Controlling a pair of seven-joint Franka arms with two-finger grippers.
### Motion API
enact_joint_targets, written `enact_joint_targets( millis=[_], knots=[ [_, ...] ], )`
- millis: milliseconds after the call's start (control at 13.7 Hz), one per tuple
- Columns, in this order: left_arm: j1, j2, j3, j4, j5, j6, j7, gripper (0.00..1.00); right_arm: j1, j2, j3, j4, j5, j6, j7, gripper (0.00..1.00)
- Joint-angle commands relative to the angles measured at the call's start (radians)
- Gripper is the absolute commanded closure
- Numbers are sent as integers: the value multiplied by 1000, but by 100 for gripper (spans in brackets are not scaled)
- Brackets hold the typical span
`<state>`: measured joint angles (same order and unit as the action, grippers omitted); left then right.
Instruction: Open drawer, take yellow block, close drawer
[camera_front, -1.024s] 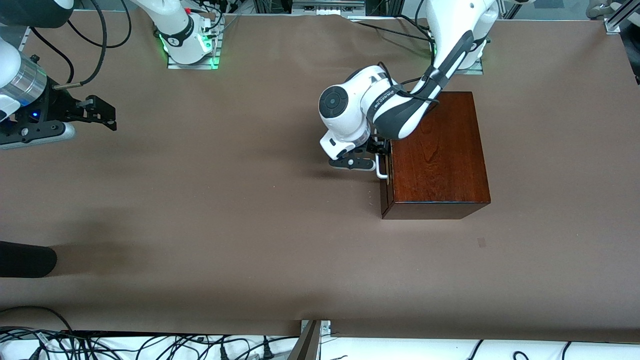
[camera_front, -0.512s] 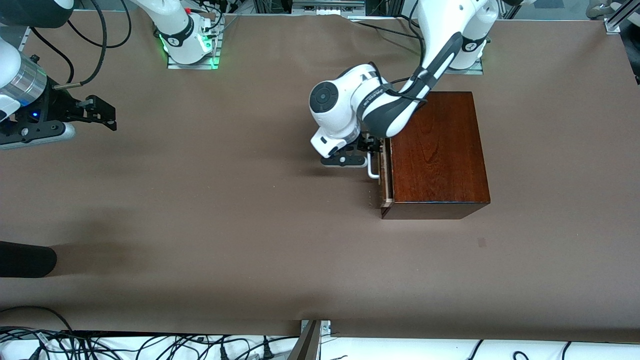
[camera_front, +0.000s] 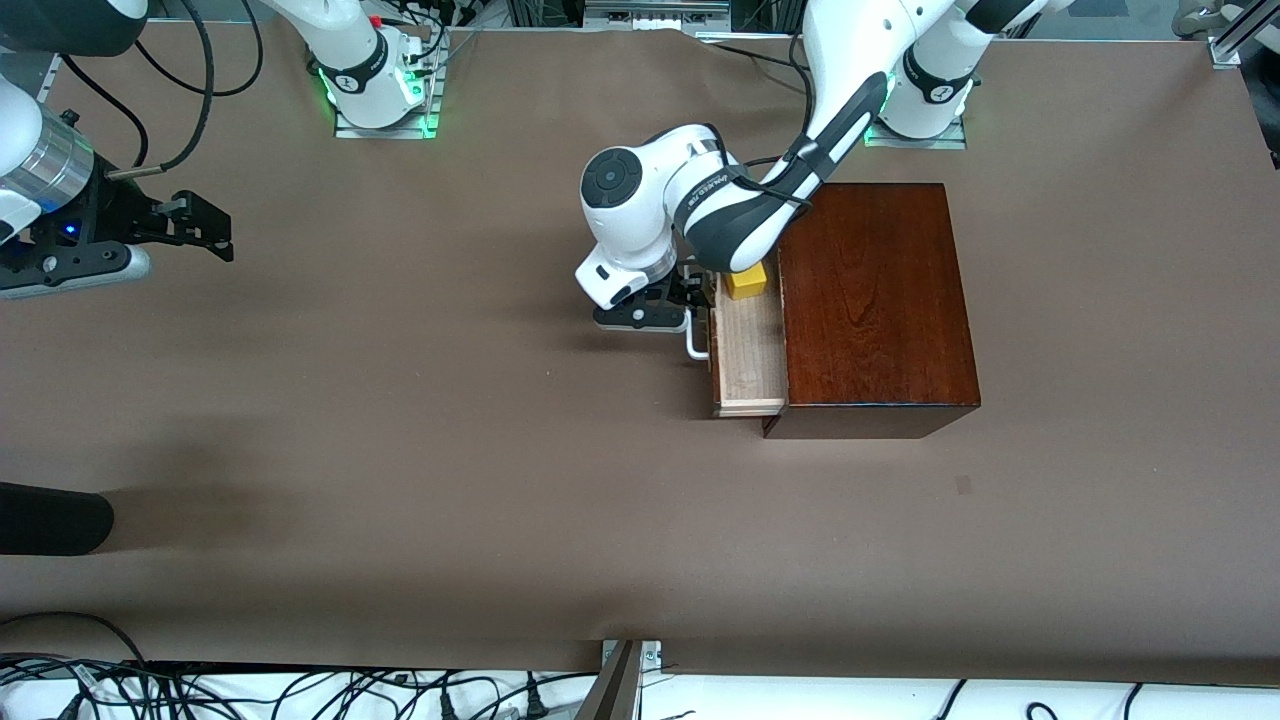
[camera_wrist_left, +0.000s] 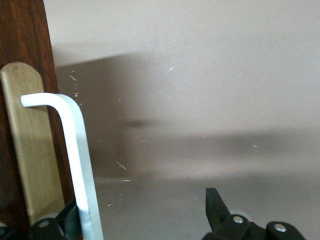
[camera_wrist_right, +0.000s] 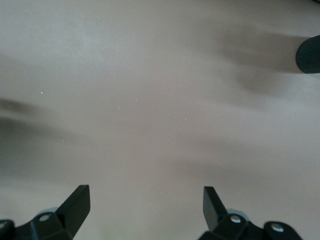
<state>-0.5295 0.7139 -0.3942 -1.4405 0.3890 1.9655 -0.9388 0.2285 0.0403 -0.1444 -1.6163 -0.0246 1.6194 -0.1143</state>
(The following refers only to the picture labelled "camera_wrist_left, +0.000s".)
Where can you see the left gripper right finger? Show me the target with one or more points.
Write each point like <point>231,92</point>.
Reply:
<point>225,225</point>

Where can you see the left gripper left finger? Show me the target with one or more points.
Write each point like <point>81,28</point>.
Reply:
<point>55,227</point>

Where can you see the wooden drawer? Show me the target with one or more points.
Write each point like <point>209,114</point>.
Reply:
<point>30,150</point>

